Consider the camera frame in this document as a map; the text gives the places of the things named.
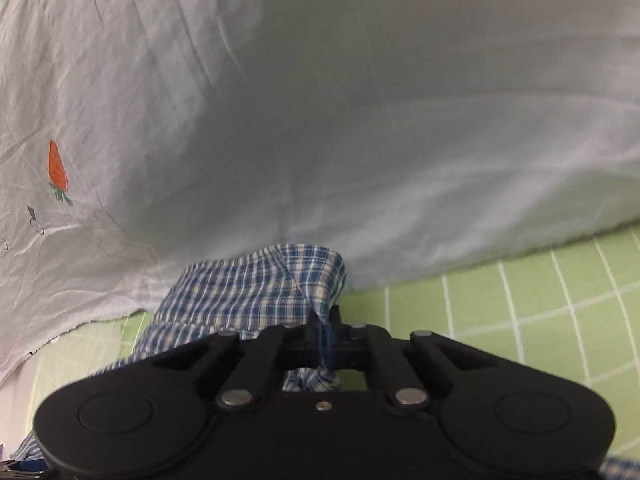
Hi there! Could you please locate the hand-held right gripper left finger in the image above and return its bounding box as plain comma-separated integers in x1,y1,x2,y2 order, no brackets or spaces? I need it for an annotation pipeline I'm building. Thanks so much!
149,311,326,407

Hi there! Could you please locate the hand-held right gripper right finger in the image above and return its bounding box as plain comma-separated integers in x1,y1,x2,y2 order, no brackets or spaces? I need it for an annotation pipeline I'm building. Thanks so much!
325,305,497,409

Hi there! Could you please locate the blue plaid shirt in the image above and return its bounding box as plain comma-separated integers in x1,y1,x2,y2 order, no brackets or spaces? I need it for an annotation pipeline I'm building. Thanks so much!
10,242,640,480

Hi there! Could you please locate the green grid mat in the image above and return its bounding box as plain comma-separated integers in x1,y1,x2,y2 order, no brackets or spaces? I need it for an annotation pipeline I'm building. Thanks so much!
30,225,640,461

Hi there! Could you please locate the carrot print white sheet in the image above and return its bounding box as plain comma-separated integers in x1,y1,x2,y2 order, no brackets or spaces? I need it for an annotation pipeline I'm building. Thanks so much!
0,0,640,386

